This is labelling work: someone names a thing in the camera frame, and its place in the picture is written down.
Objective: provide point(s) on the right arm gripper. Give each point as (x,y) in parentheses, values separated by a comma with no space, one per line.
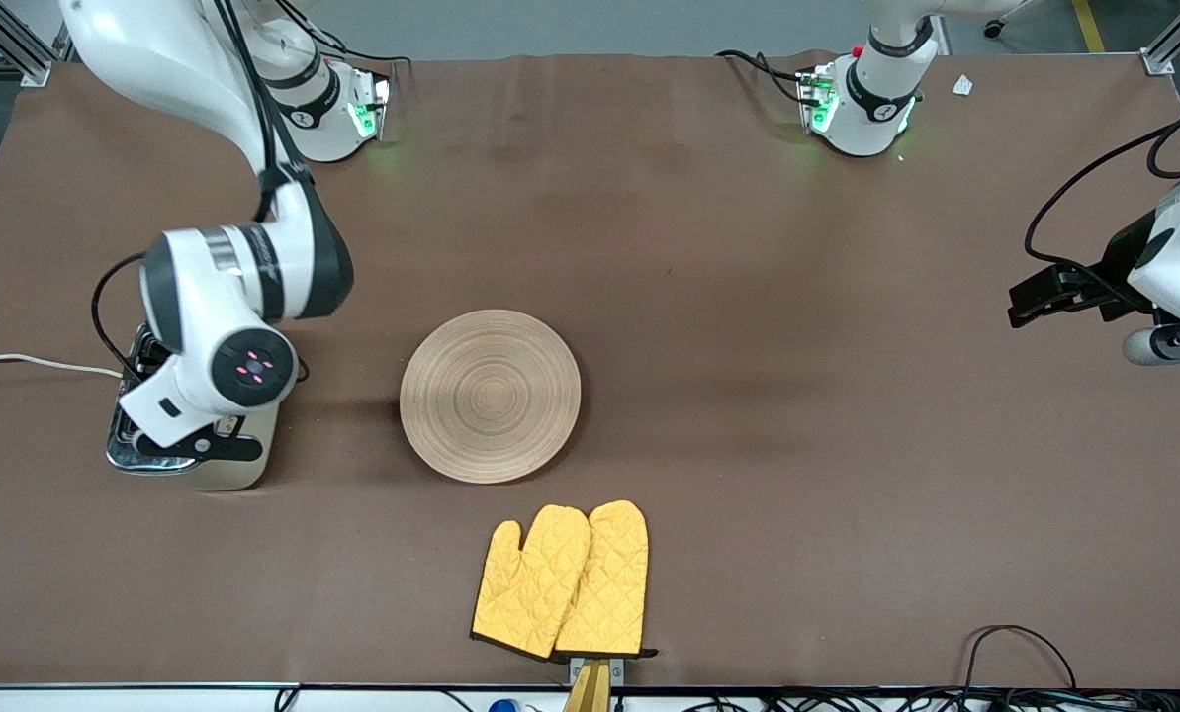
(149,354)

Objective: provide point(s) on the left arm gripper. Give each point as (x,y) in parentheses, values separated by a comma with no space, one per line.
(1120,265)

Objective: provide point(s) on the round wooden plate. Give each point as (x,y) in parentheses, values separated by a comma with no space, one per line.
(491,396)

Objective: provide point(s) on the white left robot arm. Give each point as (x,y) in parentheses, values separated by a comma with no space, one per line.
(876,114)

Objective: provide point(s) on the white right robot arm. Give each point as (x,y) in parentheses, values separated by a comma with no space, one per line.
(184,59)

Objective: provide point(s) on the beige chrome two-slot toaster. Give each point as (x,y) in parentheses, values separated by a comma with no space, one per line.
(258,457)

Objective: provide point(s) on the white paper scrap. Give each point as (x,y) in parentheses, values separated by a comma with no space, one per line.
(962,85)

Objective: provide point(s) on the black chair caster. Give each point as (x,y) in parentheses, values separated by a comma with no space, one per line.
(993,29)

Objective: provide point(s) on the brown table cover sheet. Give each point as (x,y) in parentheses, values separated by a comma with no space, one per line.
(748,297)

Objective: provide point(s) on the yellow quilted oven mitt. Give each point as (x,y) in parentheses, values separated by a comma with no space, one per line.
(609,583)
(530,583)

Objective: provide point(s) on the small blue object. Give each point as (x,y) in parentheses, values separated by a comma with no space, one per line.
(502,706)

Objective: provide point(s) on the yellow wooden post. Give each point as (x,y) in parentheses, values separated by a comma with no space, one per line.
(590,692)

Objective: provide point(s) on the small metal bracket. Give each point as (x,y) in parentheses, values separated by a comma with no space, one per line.
(617,670)

